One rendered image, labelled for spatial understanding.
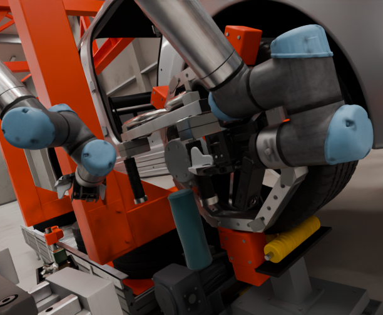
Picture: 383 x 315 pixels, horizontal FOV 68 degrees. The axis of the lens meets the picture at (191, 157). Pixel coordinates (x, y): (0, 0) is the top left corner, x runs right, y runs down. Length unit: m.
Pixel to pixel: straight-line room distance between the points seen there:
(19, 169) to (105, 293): 2.77
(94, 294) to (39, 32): 1.08
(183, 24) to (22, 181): 2.75
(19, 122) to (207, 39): 0.35
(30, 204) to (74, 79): 2.00
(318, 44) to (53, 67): 1.01
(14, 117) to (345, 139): 0.52
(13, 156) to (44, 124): 2.53
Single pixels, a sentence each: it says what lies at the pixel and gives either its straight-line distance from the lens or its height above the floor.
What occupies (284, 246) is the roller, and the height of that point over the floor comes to 0.52.
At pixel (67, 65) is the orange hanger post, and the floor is 1.31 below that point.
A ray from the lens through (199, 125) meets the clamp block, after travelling 0.64.
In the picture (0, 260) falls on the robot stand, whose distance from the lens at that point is 0.83.
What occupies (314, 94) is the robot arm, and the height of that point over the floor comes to 0.92.
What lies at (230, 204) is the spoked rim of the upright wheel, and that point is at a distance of 1.08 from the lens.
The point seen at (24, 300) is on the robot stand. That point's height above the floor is 0.82.
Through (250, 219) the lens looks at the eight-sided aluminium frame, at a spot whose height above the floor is 0.62.
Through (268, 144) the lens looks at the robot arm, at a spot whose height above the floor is 0.86.
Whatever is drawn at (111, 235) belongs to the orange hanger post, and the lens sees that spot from 1.22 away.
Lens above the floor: 0.90
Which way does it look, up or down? 4 degrees down
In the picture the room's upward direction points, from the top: 16 degrees counter-clockwise
